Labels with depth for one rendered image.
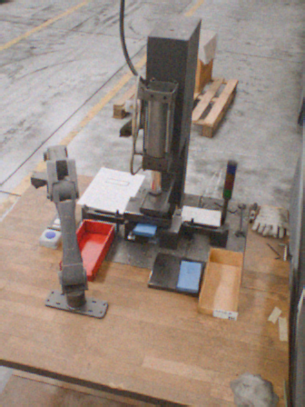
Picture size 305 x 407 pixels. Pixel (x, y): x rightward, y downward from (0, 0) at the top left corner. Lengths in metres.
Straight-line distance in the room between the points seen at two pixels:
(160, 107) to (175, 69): 0.13
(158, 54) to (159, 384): 0.98
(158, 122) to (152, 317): 0.62
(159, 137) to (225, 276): 0.54
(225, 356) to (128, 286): 0.40
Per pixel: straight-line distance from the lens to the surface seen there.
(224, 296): 1.62
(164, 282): 1.62
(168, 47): 1.50
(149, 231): 1.70
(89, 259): 1.72
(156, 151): 1.55
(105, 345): 1.47
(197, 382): 1.41
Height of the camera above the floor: 2.08
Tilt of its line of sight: 36 degrees down
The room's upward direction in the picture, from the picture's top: 3 degrees clockwise
